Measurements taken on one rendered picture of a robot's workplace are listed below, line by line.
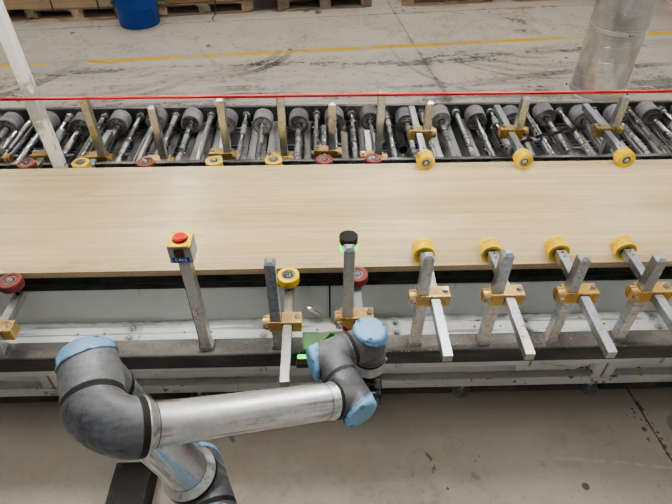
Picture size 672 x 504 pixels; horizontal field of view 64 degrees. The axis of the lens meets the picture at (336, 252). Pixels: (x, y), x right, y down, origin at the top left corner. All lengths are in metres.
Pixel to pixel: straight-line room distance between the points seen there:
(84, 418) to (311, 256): 1.17
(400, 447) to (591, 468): 0.83
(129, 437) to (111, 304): 1.26
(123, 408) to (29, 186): 1.80
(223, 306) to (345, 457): 0.89
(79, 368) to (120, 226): 1.26
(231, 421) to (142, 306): 1.17
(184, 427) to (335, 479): 1.47
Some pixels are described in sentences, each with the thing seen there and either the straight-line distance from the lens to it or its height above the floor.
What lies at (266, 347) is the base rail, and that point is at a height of 0.70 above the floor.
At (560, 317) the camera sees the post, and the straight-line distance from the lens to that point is 2.04.
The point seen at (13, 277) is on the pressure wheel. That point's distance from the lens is 2.26.
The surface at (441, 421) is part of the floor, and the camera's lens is 2.68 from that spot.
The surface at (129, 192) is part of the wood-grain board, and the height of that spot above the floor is 0.90.
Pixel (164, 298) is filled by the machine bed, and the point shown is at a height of 0.75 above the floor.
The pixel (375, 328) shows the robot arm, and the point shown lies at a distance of 1.40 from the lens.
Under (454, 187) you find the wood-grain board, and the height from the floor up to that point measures 0.90.
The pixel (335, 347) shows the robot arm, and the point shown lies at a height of 1.19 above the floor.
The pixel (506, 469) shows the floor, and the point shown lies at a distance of 2.63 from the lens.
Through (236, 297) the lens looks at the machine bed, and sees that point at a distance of 2.12.
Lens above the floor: 2.27
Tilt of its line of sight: 42 degrees down
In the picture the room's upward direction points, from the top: straight up
